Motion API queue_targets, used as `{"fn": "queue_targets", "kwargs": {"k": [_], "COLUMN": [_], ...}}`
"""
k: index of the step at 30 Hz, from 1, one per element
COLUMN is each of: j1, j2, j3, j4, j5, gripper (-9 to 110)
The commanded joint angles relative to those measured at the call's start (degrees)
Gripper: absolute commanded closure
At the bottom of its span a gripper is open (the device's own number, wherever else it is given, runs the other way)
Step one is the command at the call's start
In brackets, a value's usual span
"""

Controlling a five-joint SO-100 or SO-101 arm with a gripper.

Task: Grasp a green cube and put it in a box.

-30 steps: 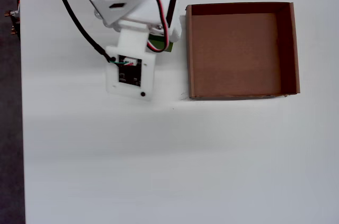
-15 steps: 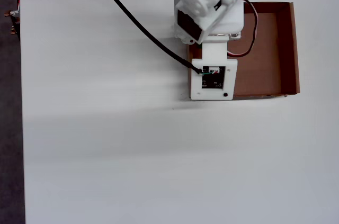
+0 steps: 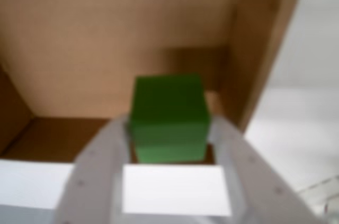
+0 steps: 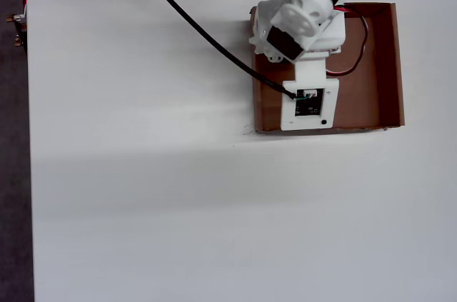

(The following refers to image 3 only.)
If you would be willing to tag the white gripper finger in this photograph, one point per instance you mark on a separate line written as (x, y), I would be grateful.
(254, 181)
(90, 181)

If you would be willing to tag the green cube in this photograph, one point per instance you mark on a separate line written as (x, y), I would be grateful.
(169, 123)

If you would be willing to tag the brown cardboard box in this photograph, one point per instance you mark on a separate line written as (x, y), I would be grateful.
(79, 36)

